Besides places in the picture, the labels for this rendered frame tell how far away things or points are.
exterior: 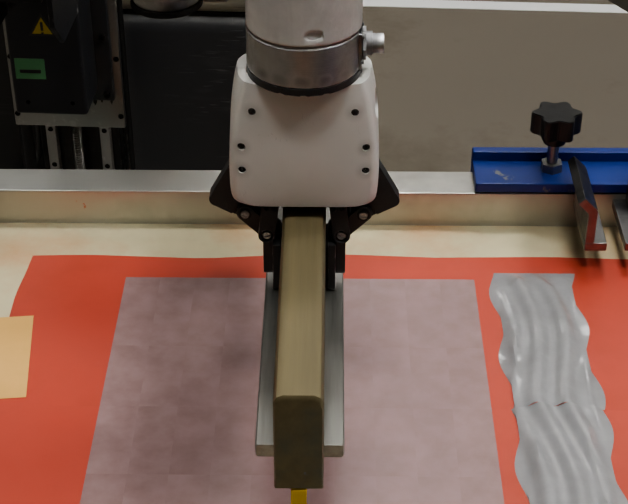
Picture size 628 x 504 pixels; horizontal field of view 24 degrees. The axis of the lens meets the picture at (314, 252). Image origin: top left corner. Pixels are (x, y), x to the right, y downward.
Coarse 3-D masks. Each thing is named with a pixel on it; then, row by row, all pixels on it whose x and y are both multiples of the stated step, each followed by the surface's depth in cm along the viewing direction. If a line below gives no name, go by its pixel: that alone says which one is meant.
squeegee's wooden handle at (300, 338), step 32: (288, 224) 99; (320, 224) 99; (288, 256) 96; (320, 256) 96; (288, 288) 93; (320, 288) 93; (288, 320) 90; (320, 320) 91; (288, 352) 88; (320, 352) 88; (288, 384) 85; (320, 384) 86; (288, 416) 85; (320, 416) 85; (288, 448) 87; (320, 448) 87; (288, 480) 88; (320, 480) 88
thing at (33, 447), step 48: (0, 432) 109; (48, 432) 109; (96, 432) 109; (144, 432) 109; (192, 432) 109; (240, 432) 109; (384, 432) 109; (432, 432) 109; (480, 432) 109; (624, 432) 109; (0, 480) 105; (48, 480) 105; (96, 480) 105; (144, 480) 105; (192, 480) 105; (240, 480) 105; (336, 480) 105; (384, 480) 105; (432, 480) 105; (480, 480) 105; (624, 480) 105
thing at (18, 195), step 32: (0, 192) 131; (32, 192) 131; (64, 192) 131; (96, 192) 131; (128, 192) 131; (160, 192) 131; (192, 192) 130; (416, 192) 130; (448, 192) 130; (480, 192) 130; (512, 192) 130; (384, 224) 132; (416, 224) 132; (448, 224) 132; (480, 224) 132; (512, 224) 132; (544, 224) 132; (576, 224) 132; (608, 224) 132
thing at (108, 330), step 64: (64, 256) 128; (128, 256) 128; (256, 256) 128; (384, 256) 128; (64, 320) 120; (128, 320) 120; (192, 320) 120; (256, 320) 120; (384, 320) 120; (448, 320) 120; (64, 384) 114; (128, 384) 114; (192, 384) 114; (256, 384) 114; (384, 384) 114; (448, 384) 114
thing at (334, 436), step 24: (336, 288) 104; (264, 312) 102; (336, 312) 102; (264, 336) 100; (336, 336) 100; (264, 360) 97; (336, 360) 97; (264, 384) 95; (336, 384) 95; (264, 408) 94; (336, 408) 94; (264, 432) 92; (336, 432) 92; (264, 456) 91; (336, 456) 91
